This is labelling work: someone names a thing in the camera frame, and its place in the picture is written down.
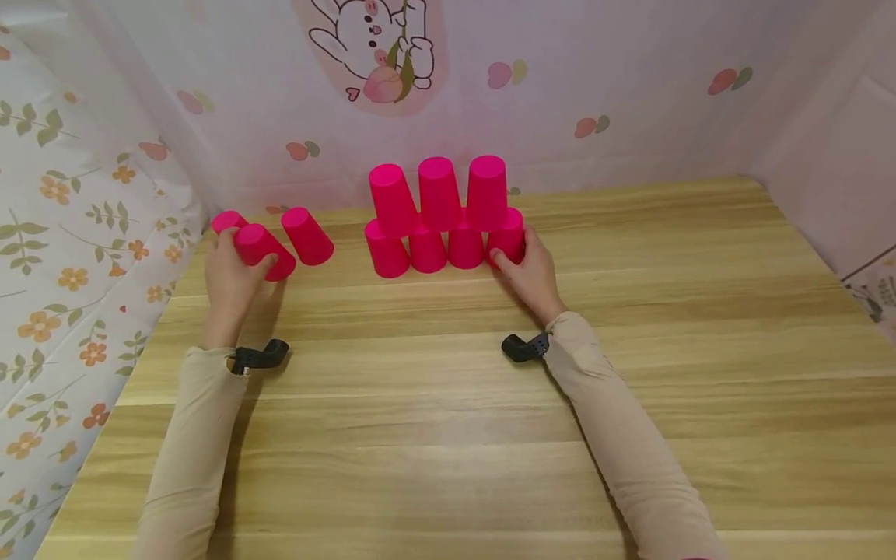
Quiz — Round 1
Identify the pink plastic cup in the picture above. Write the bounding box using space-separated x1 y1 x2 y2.
210 210 250 237
485 206 527 270
233 223 298 282
280 206 336 267

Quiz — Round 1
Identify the person's left hand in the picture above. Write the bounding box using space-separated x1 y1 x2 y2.
203 227 280 351

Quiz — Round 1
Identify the pyramid of pink cups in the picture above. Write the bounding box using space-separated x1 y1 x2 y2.
363 155 509 279

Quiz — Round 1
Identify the person's left forearm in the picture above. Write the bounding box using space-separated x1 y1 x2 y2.
131 345 250 560

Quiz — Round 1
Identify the person's right hand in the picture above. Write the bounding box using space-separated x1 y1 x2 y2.
488 226 569 328

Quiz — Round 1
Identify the person's right forearm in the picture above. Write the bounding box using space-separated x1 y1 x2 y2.
545 311 733 560

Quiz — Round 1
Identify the black wrist band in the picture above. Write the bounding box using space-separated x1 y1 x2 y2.
229 338 291 377
500 332 552 364

